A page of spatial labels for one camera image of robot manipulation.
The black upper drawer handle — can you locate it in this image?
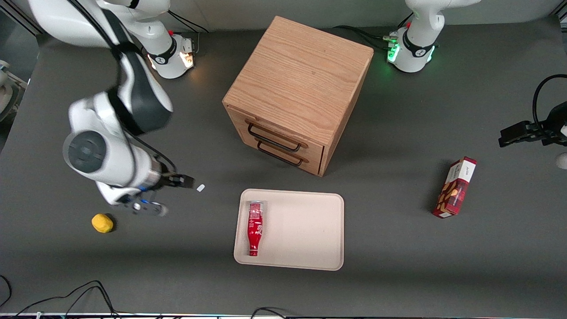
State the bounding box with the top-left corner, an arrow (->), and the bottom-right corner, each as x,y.
247,123 -> 303,152

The red snack box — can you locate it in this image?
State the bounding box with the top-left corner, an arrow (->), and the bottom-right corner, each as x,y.
432,156 -> 478,219

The yellow lemon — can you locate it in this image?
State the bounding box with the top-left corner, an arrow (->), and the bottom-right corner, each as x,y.
91,214 -> 114,234

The black drawer handle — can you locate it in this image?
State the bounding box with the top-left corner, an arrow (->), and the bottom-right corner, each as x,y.
257,141 -> 306,167
247,123 -> 303,152

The grey white equipment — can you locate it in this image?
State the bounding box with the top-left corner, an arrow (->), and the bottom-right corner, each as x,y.
0,60 -> 27,122

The black right base cable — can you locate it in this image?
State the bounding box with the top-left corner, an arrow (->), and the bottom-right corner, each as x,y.
170,8 -> 210,54

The black metal frame bar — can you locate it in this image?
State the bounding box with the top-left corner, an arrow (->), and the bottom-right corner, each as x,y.
7,0 -> 45,36

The black floor cable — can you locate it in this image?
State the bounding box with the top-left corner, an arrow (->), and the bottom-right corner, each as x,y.
64,286 -> 112,318
13,280 -> 121,317
250,307 -> 288,319
0,275 -> 12,308

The black left base cable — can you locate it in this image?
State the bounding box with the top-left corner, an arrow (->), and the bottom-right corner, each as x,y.
332,25 -> 397,50

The black lower drawer handle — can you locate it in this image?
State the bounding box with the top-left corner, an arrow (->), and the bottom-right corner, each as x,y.
257,141 -> 306,167

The wooden drawer cabinet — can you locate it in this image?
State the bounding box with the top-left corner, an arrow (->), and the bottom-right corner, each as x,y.
222,16 -> 374,178

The beige rectangular tray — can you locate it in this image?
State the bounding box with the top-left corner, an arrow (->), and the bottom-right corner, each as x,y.
233,188 -> 345,271

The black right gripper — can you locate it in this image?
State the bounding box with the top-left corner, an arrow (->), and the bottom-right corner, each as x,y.
155,171 -> 196,191

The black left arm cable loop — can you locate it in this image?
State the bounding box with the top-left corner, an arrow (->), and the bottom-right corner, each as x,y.
532,74 -> 567,129

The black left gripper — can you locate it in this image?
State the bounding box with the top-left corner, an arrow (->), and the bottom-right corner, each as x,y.
499,101 -> 567,148

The red coke bottle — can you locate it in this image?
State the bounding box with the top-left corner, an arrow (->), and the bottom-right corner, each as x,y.
246,200 -> 265,257

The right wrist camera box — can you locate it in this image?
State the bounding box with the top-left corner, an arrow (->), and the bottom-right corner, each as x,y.
117,195 -> 170,218

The black base cable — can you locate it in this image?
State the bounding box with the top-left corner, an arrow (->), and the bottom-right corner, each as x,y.
332,25 -> 397,50
170,8 -> 210,54

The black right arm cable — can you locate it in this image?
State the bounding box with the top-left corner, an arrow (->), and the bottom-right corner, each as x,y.
66,0 -> 178,175

